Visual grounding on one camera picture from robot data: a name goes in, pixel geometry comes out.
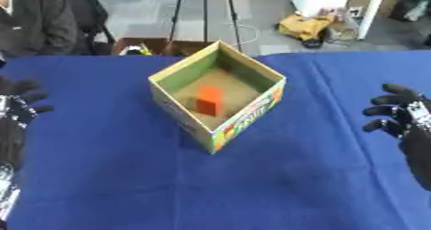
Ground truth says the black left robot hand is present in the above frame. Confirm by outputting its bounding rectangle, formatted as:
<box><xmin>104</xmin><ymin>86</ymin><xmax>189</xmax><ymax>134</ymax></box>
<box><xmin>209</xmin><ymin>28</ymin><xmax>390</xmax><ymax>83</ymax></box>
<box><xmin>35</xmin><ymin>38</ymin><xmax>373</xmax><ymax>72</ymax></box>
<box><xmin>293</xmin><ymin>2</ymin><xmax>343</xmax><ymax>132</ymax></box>
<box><xmin>0</xmin><ymin>76</ymin><xmax>56</xmax><ymax>171</ymax></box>

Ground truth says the white table leg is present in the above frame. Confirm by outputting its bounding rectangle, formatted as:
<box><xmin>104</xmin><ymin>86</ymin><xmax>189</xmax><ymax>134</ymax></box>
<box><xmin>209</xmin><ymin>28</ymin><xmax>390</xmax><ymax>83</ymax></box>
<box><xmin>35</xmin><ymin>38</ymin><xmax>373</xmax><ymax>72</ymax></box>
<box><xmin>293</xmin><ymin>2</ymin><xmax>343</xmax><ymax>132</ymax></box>
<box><xmin>355</xmin><ymin>0</ymin><xmax>391</xmax><ymax>41</ymax></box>

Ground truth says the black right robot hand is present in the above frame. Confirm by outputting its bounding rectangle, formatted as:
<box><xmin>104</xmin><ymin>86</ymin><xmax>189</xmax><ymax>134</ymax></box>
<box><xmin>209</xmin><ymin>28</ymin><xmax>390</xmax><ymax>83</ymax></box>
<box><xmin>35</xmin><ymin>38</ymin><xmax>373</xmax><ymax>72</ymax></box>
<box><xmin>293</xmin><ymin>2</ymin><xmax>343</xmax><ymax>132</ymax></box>
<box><xmin>360</xmin><ymin>83</ymin><xmax>431</xmax><ymax>191</ymax></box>

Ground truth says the brown cardboard box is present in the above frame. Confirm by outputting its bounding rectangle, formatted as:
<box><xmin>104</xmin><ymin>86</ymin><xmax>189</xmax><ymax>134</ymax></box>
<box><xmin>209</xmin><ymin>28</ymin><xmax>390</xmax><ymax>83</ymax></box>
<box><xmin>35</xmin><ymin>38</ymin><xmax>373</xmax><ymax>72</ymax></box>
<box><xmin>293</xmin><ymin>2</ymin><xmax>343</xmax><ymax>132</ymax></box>
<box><xmin>109</xmin><ymin>37</ymin><xmax>216</xmax><ymax>57</ymax></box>

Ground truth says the yellow bag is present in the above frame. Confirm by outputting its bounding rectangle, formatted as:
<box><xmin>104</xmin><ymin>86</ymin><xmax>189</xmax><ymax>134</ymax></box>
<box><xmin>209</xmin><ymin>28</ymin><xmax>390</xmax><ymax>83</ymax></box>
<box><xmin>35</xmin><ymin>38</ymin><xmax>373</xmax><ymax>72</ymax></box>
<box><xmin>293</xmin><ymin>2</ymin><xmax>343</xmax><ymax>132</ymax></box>
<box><xmin>274</xmin><ymin>13</ymin><xmax>337</xmax><ymax>42</ymax></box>

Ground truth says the tan cardboard box green inside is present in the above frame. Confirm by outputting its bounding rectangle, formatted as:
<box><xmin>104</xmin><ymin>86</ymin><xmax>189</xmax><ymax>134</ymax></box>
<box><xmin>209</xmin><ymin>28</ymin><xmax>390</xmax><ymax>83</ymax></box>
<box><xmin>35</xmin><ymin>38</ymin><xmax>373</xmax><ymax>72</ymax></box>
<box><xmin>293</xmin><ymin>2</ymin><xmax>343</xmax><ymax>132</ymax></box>
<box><xmin>146</xmin><ymin>39</ymin><xmax>289</xmax><ymax>155</ymax></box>

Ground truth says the black tripod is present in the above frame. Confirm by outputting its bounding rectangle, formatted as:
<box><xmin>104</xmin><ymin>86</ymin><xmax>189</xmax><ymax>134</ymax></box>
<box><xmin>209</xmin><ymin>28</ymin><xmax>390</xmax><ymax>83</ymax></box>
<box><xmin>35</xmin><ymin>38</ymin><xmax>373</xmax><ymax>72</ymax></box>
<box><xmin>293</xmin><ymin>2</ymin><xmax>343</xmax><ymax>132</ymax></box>
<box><xmin>166</xmin><ymin>0</ymin><xmax>246</xmax><ymax>53</ymax></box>

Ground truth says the person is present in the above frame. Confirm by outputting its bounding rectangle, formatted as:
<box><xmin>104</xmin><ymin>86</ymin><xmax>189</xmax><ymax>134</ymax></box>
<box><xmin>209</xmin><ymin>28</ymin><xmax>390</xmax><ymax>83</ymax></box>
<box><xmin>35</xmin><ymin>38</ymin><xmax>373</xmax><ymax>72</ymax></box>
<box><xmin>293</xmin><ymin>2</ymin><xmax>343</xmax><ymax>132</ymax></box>
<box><xmin>0</xmin><ymin>0</ymin><xmax>81</xmax><ymax>61</ymax></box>

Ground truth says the orange rectangular block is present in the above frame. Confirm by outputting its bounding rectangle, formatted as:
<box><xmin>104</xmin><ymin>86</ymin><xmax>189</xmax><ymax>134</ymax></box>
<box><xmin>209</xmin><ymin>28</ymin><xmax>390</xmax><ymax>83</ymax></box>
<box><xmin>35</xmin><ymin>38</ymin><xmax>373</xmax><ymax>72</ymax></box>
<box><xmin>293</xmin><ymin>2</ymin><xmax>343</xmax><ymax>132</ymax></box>
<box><xmin>193</xmin><ymin>86</ymin><xmax>226</xmax><ymax>116</ymax></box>

